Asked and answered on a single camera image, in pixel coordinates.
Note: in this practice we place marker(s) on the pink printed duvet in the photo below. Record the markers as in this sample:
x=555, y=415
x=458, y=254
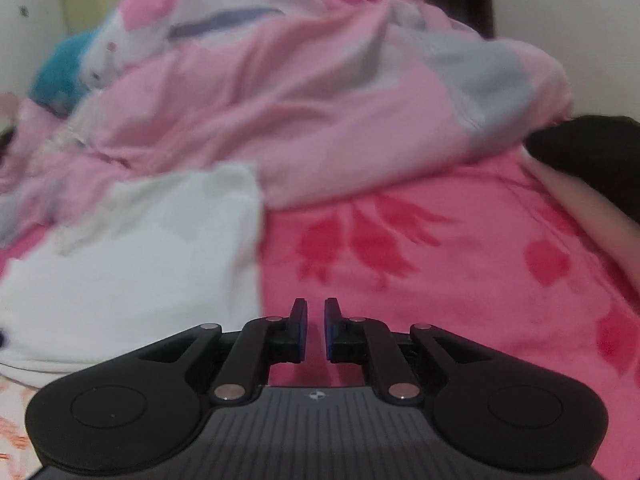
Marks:
x=300, y=110

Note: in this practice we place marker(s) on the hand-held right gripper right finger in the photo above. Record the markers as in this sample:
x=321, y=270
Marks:
x=331, y=332

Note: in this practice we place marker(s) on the white sweatshirt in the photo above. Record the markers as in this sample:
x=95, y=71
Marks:
x=125, y=270

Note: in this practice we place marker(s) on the pink floral bed blanket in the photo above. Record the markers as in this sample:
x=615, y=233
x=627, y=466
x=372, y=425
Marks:
x=450, y=285

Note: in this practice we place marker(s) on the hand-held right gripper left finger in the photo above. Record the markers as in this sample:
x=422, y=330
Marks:
x=300, y=332

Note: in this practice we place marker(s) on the teal plush toy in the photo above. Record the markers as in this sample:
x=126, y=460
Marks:
x=55, y=75

